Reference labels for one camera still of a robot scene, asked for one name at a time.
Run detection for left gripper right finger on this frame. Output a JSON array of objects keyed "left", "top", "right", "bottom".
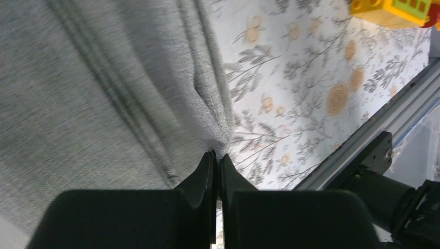
[{"left": 219, "top": 156, "right": 380, "bottom": 248}]

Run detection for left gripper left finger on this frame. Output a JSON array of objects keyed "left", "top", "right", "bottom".
[{"left": 28, "top": 151, "right": 216, "bottom": 248}]

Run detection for grey cloth napkin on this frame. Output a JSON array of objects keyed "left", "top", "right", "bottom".
[{"left": 1, "top": 1, "right": 233, "bottom": 235}]

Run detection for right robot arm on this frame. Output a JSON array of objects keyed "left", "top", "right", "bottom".
[{"left": 327, "top": 131, "right": 439, "bottom": 248}]

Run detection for floral patterned tablecloth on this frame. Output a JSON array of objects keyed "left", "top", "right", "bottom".
[{"left": 202, "top": 0, "right": 434, "bottom": 249}]

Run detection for yellow green toy window block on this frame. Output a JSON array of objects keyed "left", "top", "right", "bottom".
[{"left": 350, "top": 0, "right": 431, "bottom": 30}]

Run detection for small colourful toy blocks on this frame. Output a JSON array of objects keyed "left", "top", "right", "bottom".
[{"left": 421, "top": 0, "right": 439, "bottom": 31}]

